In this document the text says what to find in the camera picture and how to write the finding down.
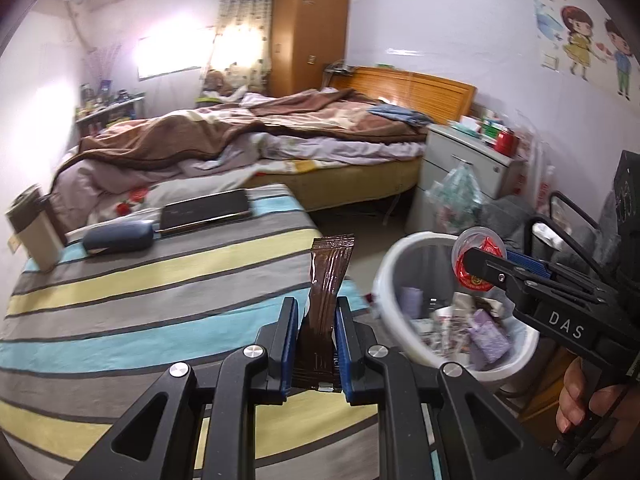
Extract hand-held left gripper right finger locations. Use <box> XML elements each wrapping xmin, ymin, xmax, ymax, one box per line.
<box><xmin>335</xmin><ymin>296</ymin><xmax>571</xmax><ymax>480</ymax></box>

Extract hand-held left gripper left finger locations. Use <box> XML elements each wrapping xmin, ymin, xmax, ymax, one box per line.
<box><xmin>62</xmin><ymin>296</ymin><xmax>301</xmax><ymax>480</ymax></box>

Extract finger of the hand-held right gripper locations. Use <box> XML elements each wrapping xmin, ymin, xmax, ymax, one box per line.
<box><xmin>504</xmin><ymin>251</ymin><xmax>601</xmax><ymax>292</ymax></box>
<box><xmin>462</xmin><ymin>249</ymin><xmax>533</xmax><ymax>308</ymax></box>

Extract clear plastic cup red lid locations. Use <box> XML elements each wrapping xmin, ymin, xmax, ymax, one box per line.
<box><xmin>451</xmin><ymin>226</ymin><xmax>508</xmax><ymax>293</ymax></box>

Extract brown sachet packet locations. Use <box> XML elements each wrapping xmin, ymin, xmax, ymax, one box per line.
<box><xmin>292</xmin><ymin>234</ymin><xmax>356</xmax><ymax>393</ymax></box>

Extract white trash bin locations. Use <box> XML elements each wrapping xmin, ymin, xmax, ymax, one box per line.
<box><xmin>372</xmin><ymin>230</ymin><xmax>541</xmax><ymax>396</ymax></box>

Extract person's right hand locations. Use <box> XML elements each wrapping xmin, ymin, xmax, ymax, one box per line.
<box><xmin>554</xmin><ymin>355</ymin><xmax>640</xmax><ymax>461</ymax></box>

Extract black chair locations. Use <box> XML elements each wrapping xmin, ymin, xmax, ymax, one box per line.
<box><xmin>522</xmin><ymin>195</ymin><xmax>621</xmax><ymax>281</ymax></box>

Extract grey clothes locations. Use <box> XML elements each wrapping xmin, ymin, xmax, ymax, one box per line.
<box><xmin>480</xmin><ymin>195</ymin><xmax>621</xmax><ymax>261</ymax></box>

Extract white plastic bag red print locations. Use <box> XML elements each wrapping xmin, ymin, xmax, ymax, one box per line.
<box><xmin>535</xmin><ymin>150</ymin><xmax>558</xmax><ymax>216</ymax></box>

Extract green plastic bag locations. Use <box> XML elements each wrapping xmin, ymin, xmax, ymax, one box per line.
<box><xmin>427</xmin><ymin>162</ymin><xmax>486</xmax><ymax>236</ymax></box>

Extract white nightstand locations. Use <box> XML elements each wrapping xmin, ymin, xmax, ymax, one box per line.
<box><xmin>405</xmin><ymin>122</ymin><xmax>526</xmax><ymax>233</ymax></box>

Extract green tissue box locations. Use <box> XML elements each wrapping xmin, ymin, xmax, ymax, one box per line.
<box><xmin>447</xmin><ymin>115</ymin><xmax>483</xmax><ymax>133</ymax></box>

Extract black tablet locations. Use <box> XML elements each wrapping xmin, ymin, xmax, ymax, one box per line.
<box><xmin>159</xmin><ymin>189</ymin><xmax>253</xmax><ymax>236</ymax></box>

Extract folded blue clothing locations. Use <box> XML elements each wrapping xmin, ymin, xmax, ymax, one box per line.
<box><xmin>367</xmin><ymin>104</ymin><xmax>433</xmax><ymax>126</ymax></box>

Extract lilac quilt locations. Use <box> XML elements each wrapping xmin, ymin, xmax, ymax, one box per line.
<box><xmin>50</xmin><ymin>137</ymin><xmax>426</xmax><ymax>221</ymax></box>

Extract dark blue glasses case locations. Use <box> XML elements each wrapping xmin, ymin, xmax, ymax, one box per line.
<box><xmin>82</xmin><ymin>220</ymin><xmax>156</xmax><ymax>253</ymax></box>

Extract wooden bed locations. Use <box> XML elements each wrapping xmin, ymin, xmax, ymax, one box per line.
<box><xmin>50</xmin><ymin>65</ymin><xmax>478</xmax><ymax>221</ymax></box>

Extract brown blanket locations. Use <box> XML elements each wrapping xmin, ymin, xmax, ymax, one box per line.
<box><xmin>77</xmin><ymin>87</ymin><xmax>426</xmax><ymax>171</ymax></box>

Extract brown teddy bear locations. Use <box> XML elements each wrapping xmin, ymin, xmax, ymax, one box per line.
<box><xmin>202</xmin><ymin>70</ymin><xmax>233</xmax><ymax>97</ymax></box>

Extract cluttered shelf desk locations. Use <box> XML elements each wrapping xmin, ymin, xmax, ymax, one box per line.
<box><xmin>75</xmin><ymin>92</ymin><xmax>147</xmax><ymax>136</ymax></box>

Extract wooden wardrobe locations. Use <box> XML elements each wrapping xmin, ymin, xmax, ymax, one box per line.
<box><xmin>270</xmin><ymin>0</ymin><xmax>352</xmax><ymax>98</ymax></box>

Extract window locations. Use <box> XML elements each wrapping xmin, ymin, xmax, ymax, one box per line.
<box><xmin>136</xmin><ymin>30</ymin><xmax>216</xmax><ymax>81</ymax></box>

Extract vase of purple branches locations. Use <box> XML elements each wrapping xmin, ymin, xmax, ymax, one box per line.
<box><xmin>82</xmin><ymin>45</ymin><xmax>121</xmax><ymax>91</ymax></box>

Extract patterned curtain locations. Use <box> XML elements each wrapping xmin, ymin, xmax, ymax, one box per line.
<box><xmin>202</xmin><ymin>0</ymin><xmax>276</xmax><ymax>96</ymax></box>

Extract cartoon boy wall sticker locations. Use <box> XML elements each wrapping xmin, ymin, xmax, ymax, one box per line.
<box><xmin>597</xmin><ymin>19</ymin><xmax>636</xmax><ymax>97</ymax></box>

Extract cartoon girl wall sticker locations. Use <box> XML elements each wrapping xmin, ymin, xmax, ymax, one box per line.
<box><xmin>560</xmin><ymin>5</ymin><xmax>598</xmax><ymax>81</ymax></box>

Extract pale blue wall sticker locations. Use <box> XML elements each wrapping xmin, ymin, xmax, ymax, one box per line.
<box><xmin>532</xmin><ymin>0</ymin><xmax>568</xmax><ymax>38</ymax></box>

